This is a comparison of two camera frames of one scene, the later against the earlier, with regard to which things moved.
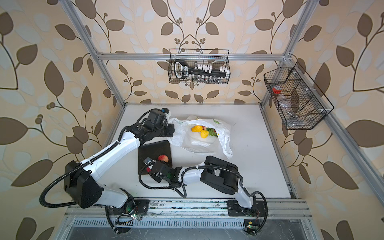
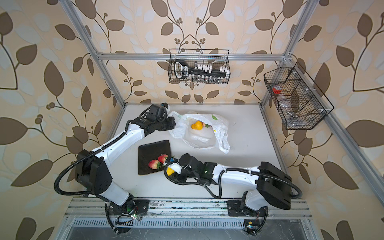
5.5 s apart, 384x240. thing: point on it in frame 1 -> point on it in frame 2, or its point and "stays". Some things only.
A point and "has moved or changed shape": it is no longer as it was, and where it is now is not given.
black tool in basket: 181,71 stays
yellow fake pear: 204,133 -> 198,125
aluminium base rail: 195,208 stays
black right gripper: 155,177 -> 178,177
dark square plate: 153,150 stays
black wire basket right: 300,105 stays
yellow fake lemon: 197,128 has moved or changed shape
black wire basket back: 201,66 stays
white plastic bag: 181,135 has moved or changed shape
